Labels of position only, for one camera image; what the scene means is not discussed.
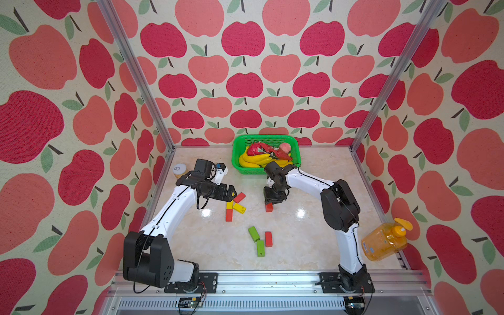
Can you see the right aluminium post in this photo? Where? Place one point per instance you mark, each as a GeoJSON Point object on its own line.
{"type": "Point", "coordinates": [419, 32]}

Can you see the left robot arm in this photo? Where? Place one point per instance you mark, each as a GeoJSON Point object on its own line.
{"type": "Point", "coordinates": [147, 256]}

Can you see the green block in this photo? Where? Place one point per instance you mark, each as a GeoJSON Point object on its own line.
{"type": "Point", "coordinates": [260, 248]}
{"type": "Point", "coordinates": [254, 234]}

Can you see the red block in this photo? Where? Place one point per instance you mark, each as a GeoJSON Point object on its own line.
{"type": "Point", "coordinates": [229, 215]}
{"type": "Point", "coordinates": [239, 198]}
{"type": "Point", "coordinates": [269, 207]}
{"type": "Point", "coordinates": [268, 239]}

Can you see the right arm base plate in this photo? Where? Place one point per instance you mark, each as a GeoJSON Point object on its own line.
{"type": "Point", "coordinates": [343, 282]}

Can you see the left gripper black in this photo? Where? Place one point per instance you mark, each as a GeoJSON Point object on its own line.
{"type": "Point", "coordinates": [229, 195]}

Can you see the aluminium front rail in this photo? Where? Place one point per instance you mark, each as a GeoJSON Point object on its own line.
{"type": "Point", "coordinates": [279, 292]}

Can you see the yellow banana bunch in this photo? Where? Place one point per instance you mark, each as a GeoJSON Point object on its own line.
{"type": "Point", "coordinates": [249, 161]}

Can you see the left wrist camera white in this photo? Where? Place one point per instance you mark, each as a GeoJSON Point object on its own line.
{"type": "Point", "coordinates": [220, 171]}

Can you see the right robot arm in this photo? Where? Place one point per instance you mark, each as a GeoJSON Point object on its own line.
{"type": "Point", "coordinates": [341, 213]}

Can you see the pink peach toy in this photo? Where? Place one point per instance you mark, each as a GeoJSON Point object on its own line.
{"type": "Point", "coordinates": [285, 147]}

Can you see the aluminium post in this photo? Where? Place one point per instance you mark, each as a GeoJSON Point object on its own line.
{"type": "Point", "coordinates": [419, 32]}
{"type": "Point", "coordinates": [114, 23]}

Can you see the left aluminium post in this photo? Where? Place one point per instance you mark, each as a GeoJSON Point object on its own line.
{"type": "Point", "coordinates": [114, 23]}

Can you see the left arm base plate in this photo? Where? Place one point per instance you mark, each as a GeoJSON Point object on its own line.
{"type": "Point", "coordinates": [206, 282]}

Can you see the red snack packet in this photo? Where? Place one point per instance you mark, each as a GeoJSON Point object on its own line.
{"type": "Point", "coordinates": [275, 151]}

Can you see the green plastic basket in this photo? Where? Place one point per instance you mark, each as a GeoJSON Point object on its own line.
{"type": "Point", "coordinates": [243, 141]}

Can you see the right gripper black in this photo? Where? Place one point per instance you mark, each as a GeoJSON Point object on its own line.
{"type": "Point", "coordinates": [268, 198]}

